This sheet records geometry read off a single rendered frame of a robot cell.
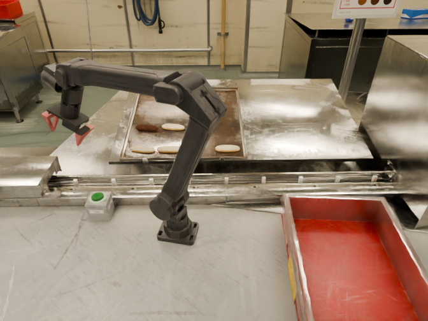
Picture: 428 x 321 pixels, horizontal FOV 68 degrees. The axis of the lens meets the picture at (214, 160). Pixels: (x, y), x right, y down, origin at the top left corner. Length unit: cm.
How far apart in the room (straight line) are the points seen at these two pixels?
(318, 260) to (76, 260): 72
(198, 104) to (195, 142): 11
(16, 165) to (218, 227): 77
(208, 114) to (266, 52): 393
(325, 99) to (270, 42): 296
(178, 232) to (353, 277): 52
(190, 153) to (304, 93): 100
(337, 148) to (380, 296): 62
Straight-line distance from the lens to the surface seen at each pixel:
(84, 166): 143
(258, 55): 458
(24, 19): 451
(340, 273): 102
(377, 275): 106
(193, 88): 71
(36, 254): 113
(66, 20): 508
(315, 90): 172
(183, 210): 97
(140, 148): 131
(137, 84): 79
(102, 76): 87
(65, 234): 115
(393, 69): 136
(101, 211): 112
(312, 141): 139
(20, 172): 132
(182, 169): 83
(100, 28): 496
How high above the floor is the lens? 160
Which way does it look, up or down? 35 degrees down
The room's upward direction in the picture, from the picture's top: straight up
